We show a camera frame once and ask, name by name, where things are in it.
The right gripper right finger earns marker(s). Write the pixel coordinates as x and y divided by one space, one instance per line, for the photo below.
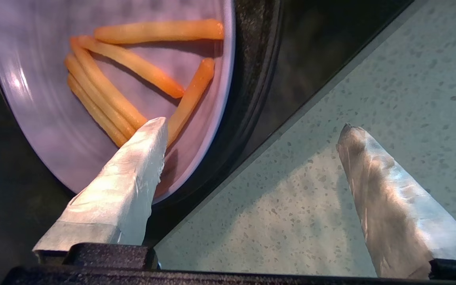
394 209

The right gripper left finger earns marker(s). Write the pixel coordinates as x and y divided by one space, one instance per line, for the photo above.
121 190

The purple plate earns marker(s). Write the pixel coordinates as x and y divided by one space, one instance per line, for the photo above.
46 99

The silver black microwave oven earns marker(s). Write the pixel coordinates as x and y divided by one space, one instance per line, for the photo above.
311 51

